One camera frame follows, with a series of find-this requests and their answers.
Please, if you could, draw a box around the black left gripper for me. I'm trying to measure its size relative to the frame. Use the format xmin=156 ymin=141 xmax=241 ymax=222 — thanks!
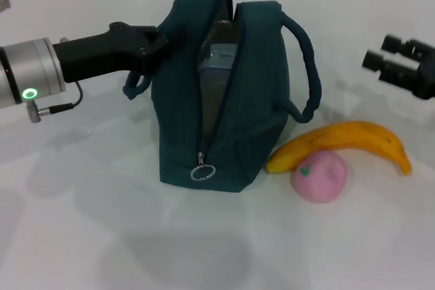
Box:
xmin=52 ymin=22 xmax=170 ymax=84

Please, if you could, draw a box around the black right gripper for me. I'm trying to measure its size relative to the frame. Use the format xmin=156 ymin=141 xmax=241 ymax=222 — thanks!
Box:
xmin=362 ymin=33 xmax=435 ymax=101

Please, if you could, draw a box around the clear box with blue lid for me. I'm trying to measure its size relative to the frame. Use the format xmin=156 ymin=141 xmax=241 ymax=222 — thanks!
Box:
xmin=198 ymin=42 xmax=239 ymax=134

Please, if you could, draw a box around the yellow banana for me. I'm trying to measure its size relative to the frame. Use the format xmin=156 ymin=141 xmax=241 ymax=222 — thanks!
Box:
xmin=265 ymin=120 xmax=413 ymax=176

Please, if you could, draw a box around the dark teal insulated bag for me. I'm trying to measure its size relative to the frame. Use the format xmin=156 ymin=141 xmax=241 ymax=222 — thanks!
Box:
xmin=122 ymin=0 xmax=322 ymax=195

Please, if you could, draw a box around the pink toy peach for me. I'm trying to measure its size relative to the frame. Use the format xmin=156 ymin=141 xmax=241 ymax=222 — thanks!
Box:
xmin=294 ymin=149 xmax=349 ymax=204

